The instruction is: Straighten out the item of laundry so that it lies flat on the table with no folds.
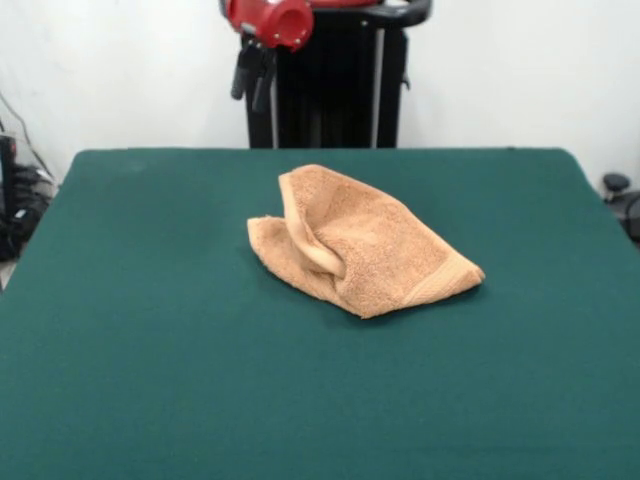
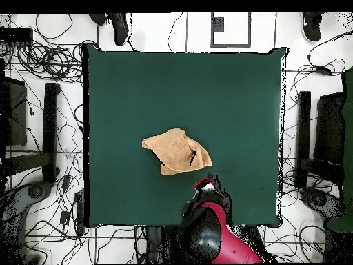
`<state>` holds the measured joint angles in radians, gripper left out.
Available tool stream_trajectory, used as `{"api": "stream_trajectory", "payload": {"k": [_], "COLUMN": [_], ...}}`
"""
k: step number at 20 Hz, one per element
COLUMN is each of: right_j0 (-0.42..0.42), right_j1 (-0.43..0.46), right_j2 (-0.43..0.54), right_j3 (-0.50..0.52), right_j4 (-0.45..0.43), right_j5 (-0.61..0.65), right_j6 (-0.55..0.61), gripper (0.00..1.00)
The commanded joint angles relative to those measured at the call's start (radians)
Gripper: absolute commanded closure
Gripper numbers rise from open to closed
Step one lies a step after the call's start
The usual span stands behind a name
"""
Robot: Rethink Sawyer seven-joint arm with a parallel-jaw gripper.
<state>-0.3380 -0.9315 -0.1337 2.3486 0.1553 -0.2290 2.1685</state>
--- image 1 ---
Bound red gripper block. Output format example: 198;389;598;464
224;0;315;114

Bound tan terry towel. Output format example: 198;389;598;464
246;163;486;320

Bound black equipment stack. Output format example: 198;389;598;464
0;133;57;262

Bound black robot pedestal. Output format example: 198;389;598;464
218;0;434;150

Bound black office chair base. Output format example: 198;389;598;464
602;172;640;251

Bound dark green table cloth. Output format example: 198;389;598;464
0;147;640;480

